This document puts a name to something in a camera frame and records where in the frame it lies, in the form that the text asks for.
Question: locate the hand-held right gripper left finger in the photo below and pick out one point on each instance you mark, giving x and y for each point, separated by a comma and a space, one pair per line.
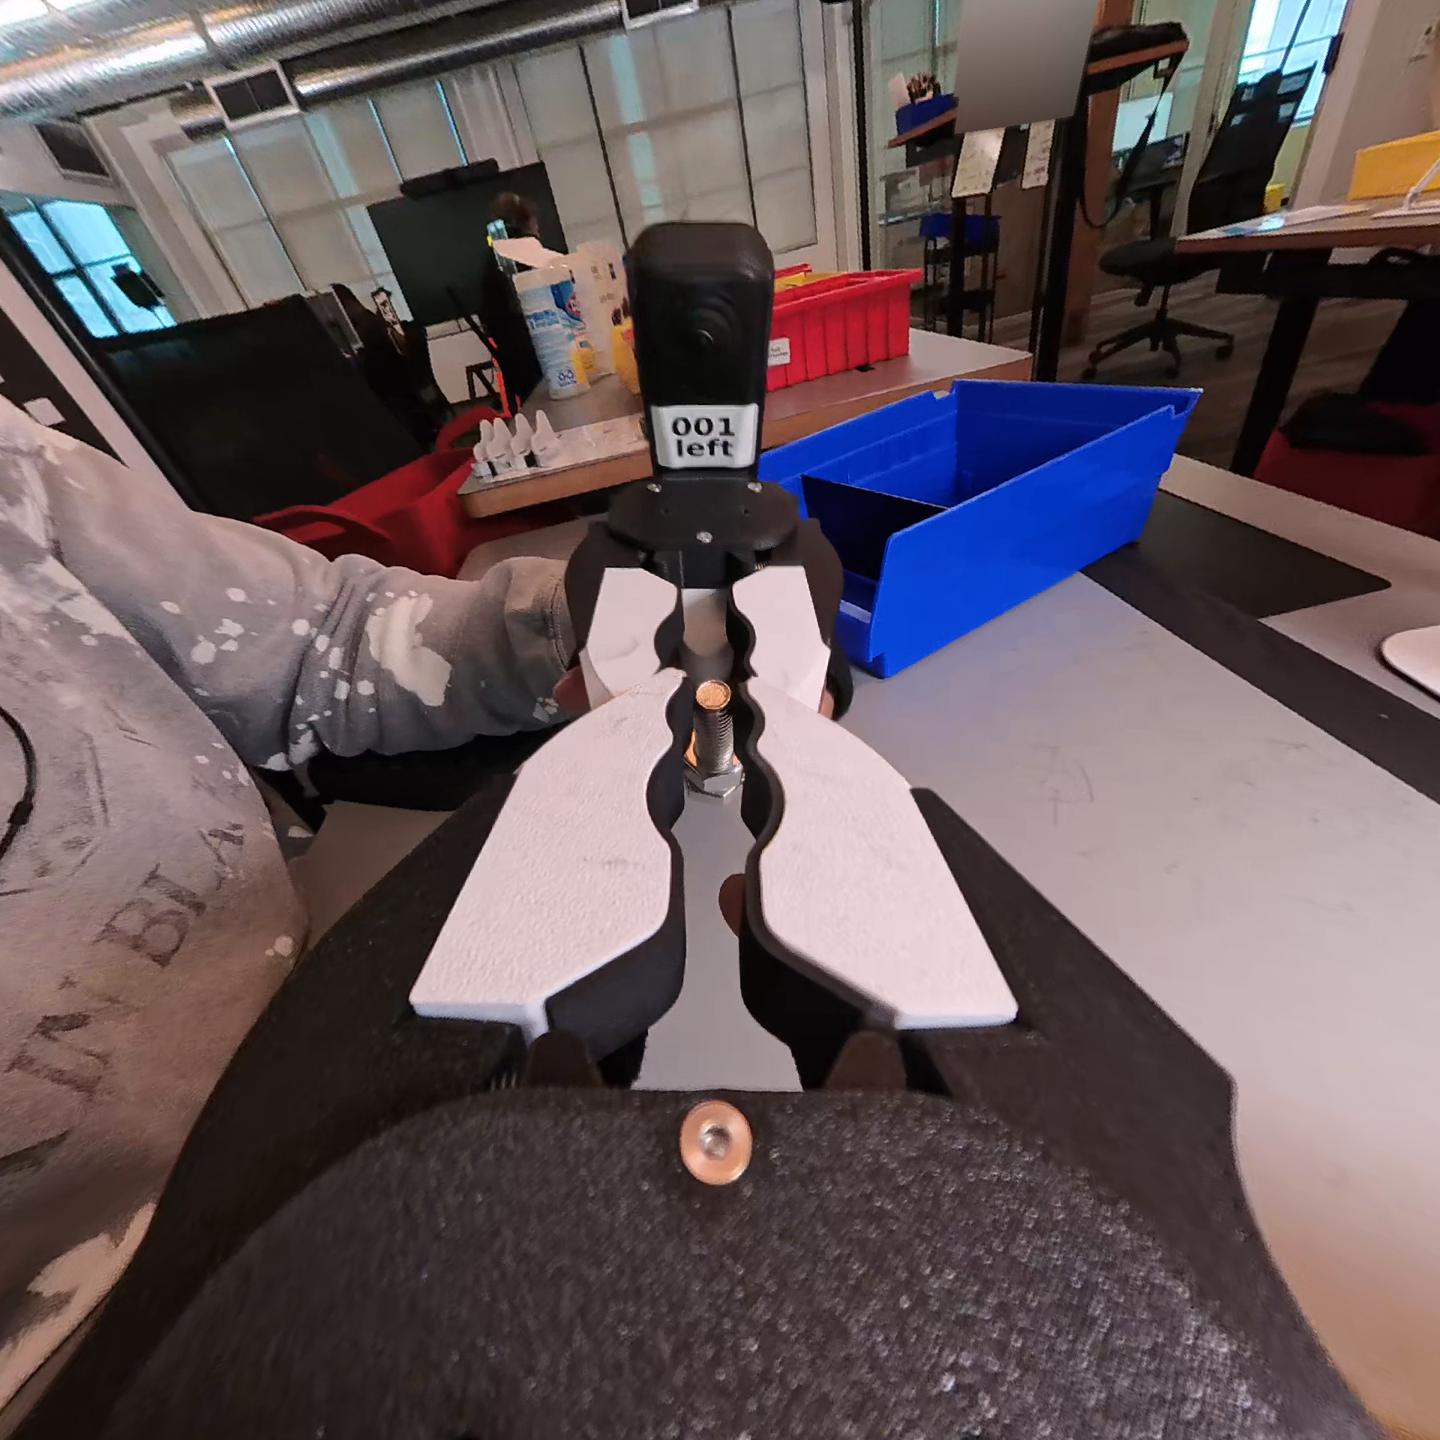
550, 877

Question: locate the black floor lamp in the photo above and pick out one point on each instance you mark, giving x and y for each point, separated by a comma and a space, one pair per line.
864, 135

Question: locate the storage shelf with blue bins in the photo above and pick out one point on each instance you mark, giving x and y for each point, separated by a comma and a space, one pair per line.
933, 111

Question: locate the small yellow bin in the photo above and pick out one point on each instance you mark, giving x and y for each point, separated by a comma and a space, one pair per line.
1395, 168

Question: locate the rack of white printed parts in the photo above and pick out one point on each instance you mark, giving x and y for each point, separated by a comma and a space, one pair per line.
518, 444

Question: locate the black office chair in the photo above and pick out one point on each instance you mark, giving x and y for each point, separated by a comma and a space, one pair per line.
1238, 168

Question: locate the silver ventilation duct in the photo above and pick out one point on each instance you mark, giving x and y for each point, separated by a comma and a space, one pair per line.
168, 44

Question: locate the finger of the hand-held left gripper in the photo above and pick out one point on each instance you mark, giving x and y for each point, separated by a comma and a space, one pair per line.
787, 629
624, 629

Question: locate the person's left hand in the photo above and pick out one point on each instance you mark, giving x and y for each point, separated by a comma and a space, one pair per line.
567, 694

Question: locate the red plastic crate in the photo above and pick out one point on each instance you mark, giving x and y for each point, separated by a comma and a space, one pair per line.
843, 320

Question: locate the red ottoman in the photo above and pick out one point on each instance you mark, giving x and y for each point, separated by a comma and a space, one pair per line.
1349, 471

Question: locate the large black panel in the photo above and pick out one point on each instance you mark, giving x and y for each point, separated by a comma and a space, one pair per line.
259, 392

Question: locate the red tote bag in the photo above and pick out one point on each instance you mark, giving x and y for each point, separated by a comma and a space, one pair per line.
382, 505

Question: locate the black monitor on stand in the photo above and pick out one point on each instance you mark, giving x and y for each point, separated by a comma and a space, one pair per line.
449, 246

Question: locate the person's grey sweatshirt torso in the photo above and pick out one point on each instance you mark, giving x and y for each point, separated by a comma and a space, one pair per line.
111, 900

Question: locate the blue plastic bin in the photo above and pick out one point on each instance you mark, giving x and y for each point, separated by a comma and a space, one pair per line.
1011, 505

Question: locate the white carton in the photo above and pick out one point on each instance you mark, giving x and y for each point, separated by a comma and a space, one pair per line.
607, 303

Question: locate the wooden support post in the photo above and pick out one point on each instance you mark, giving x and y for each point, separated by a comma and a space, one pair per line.
1113, 168

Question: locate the person's left forearm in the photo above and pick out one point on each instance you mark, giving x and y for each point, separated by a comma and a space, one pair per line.
338, 641

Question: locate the black bin divider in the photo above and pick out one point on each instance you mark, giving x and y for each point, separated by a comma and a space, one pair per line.
878, 528

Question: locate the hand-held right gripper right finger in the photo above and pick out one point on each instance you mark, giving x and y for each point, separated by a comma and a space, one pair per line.
888, 888

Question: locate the silver hex nut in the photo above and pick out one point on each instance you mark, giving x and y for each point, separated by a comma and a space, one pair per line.
691, 773

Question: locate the silver hex bolt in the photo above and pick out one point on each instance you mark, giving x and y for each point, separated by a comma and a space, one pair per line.
711, 730

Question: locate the wooden office desk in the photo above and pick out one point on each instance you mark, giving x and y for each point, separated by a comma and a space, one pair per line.
1293, 229

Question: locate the white wipes canister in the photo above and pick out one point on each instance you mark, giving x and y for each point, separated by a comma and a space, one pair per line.
550, 325

